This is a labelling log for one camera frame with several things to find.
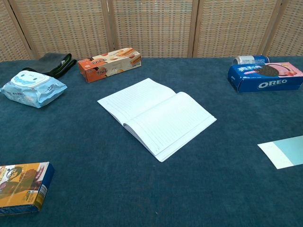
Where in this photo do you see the light blue paper card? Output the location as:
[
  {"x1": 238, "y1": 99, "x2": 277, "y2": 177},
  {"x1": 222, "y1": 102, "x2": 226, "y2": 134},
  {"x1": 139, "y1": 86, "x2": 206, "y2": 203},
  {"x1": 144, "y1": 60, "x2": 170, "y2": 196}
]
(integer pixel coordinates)
[{"x1": 257, "y1": 135, "x2": 303, "y2": 170}]

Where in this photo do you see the open white lined notebook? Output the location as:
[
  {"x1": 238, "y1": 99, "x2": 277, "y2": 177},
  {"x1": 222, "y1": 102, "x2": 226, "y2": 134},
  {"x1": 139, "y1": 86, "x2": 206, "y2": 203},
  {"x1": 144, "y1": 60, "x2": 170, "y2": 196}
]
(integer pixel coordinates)
[{"x1": 97, "y1": 78, "x2": 217, "y2": 163}]

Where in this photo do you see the orange biscuit box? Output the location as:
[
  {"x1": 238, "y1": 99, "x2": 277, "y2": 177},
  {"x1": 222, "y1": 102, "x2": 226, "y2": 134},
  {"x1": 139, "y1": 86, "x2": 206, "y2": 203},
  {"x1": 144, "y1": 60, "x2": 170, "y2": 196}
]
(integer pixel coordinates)
[{"x1": 78, "y1": 47, "x2": 143, "y2": 83}]

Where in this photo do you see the teal table cloth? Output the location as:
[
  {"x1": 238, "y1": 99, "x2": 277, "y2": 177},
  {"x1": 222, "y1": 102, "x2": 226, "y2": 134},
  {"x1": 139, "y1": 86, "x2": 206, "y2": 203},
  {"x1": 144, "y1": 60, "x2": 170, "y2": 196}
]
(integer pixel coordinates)
[{"x1": 0, "y1": 56, "x2": 303, "y2": 227}]

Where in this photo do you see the woven wooden folding screen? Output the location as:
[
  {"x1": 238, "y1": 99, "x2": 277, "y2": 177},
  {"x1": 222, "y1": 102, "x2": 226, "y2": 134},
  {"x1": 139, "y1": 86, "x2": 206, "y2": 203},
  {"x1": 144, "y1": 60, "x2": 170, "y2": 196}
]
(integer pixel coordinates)
[{"x1": 0, "y1": 0, "x2": 303, "y2": 63}]

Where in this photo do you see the blue and white soda can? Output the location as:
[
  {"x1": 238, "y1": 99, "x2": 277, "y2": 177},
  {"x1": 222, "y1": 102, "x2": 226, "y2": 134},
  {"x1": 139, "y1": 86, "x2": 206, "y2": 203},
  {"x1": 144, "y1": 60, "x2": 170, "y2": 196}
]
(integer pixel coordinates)
[{"x1": 232, "y1": 55, "x2": 270, "y2": 65}]

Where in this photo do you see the dark grey folded cloth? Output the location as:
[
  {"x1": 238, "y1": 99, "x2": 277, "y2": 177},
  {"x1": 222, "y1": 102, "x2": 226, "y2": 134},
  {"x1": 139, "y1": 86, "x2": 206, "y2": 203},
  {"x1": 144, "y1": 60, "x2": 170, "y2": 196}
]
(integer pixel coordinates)
[{"x1": 22, "y1": 52, "x2": 78, "y2": 79}]

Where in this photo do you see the blue Oreo cookie box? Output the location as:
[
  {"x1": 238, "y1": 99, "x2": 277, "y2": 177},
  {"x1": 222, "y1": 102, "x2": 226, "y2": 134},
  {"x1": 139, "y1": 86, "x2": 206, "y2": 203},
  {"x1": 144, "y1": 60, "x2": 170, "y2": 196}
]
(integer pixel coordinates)
[{"x1": 228, "y1": 62, "x2": 303, "y2": 94}]

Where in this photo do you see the light blue wet wipes pack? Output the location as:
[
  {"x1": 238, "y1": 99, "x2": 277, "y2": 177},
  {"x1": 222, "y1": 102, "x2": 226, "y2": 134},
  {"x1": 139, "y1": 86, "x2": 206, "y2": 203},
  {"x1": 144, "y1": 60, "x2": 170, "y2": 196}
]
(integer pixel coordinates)
[{"x1": 0, "y1": 71, "x2": 68, "y2": 109}]

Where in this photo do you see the yellow and blue snack box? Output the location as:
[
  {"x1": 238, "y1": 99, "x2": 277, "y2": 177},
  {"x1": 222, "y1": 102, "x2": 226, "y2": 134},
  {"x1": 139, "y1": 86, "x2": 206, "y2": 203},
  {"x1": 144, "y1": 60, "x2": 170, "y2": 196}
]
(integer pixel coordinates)
[{"x1": 0, "y1": 161, "x2": 55, "y2": 215}]

